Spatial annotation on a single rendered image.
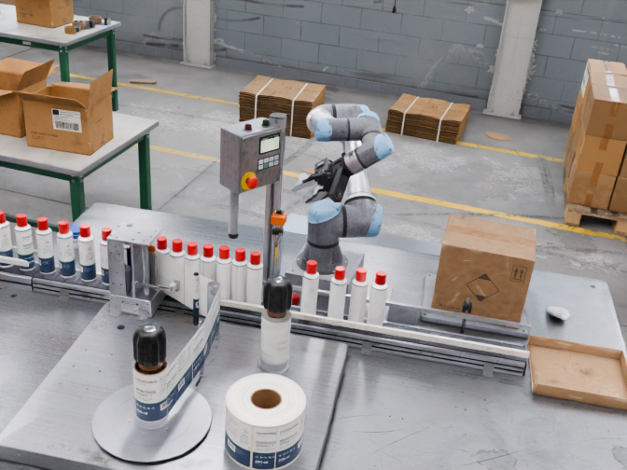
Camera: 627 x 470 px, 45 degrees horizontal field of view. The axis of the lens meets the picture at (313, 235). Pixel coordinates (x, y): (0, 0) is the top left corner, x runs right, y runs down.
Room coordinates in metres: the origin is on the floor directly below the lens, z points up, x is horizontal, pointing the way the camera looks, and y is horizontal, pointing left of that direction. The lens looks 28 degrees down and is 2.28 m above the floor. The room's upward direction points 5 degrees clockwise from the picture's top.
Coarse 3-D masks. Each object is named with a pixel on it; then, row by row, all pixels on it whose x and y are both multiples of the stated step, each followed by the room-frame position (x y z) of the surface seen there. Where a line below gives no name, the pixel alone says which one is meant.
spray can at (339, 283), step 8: (336, 272) 2.03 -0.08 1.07; (344, 272) 2.03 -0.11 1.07; (336, 280) 2.03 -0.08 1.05; (344, 280) 2.03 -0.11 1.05; (336, 288) 2.02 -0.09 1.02; (344, 288) 2.03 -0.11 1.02; (336, 296) 2.02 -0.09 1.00; (344, 296) 2.03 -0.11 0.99; (328, 304) 2.04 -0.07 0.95; (336, 304) 2.02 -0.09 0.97; (328, 312) 2.03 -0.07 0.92; (336, 312) 2.02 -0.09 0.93
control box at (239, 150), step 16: (224, 128) 2.15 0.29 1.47; (240, 128) 2.16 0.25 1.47; (256, 128) 2.17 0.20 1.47; (272, 128) 2.19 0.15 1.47; (224, 144) 2.14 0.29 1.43; (240, 144) 2.09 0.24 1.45; (256, 144) 2.13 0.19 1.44; (224, 160) 2.14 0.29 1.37; (240, 160) 2.09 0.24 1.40; (256, 160) 2.13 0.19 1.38; (224, 176) 2.14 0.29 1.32; (240, 176) 2.09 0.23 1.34; (256, 176) 2.13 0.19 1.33; (272, 176) 2.18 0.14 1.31; (240, 192) 2.09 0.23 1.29
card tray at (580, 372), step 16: (544, 352) 2.03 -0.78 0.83; (560, 352) 2.04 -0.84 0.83; (576, 352) 2.05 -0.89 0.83; (592, 352) 2.04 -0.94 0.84; (608, 352) 2.04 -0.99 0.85; (624, 352) 2.02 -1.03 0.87; (544, 368) 1.95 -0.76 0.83; (560, 368) 1.95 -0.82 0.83; (576, 368) 1.96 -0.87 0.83; (592, 368) 1.97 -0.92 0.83; (608, 368) 1.98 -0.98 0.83; (624, 368) 1.96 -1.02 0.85; (544, 384) 1.82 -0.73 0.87; (560, 384) 1.87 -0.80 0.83; (576, 384) 1.88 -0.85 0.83; (592, 384) 1.89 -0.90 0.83; (608, 384) 1.89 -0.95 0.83; (624, 384) 1.90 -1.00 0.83; (576, 400) 1.80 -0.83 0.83; (592, 400) 1.80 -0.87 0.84; (608, 400) 1.79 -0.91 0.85; (624, 400) 1.78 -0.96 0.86
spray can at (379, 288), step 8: (376, 272) 2.03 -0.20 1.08; (384, 272) 2.04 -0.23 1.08; (376, 280) 2.02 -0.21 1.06; (384, 280) 2.02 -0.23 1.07; (376, 288) 2.01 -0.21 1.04; (384, 288) 2.01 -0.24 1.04; (376, 296) 2.01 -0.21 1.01; (384, 296) 2.02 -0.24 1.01; (376, 304) 2.01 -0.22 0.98; (384, 304) 2.02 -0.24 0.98; (368, 312) 2.03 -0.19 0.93; (376, 312) 2.01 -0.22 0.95; (368, 320) 2.02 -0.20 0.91; (376, 320) 2.01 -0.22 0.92
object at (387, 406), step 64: (384, 256) 2.59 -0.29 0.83; (0, 320) 1.97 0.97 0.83; (64, 320) 2.00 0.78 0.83; (384, 320) 2.15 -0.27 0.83; (576, 320) 2.25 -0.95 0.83; (0, 384) 1.67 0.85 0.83; (384, 384) 1.81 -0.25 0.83; (448, 384) 1.83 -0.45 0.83; (512, 384) 1.86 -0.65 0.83; (384, 448) 1.54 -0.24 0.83; (448, 448) 1.56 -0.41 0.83; (512, 448) 1.58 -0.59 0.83; (576, 448) 1.60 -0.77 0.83
